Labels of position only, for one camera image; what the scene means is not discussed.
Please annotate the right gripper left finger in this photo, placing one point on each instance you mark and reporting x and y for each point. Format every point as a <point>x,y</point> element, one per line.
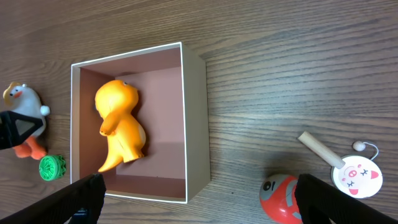
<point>79,202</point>

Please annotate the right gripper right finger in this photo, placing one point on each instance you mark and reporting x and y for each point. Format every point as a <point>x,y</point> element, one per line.
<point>320,203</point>

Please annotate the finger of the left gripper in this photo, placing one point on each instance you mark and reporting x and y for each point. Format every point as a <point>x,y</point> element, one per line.
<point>16,128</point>

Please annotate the white plush duck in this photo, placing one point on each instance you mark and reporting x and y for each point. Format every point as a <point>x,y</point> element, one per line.
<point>24,100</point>

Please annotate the green round toy wheel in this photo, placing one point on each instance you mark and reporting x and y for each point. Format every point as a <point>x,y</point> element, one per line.
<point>52,167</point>

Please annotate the orange dinosaur toy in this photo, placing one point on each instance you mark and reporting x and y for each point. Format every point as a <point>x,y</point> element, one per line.
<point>115,101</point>

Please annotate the orange round ball toy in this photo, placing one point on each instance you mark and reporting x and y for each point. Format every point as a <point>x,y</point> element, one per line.
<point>277,198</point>

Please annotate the wooden pig rattle drum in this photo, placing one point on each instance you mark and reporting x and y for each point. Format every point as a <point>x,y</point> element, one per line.
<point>356,176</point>

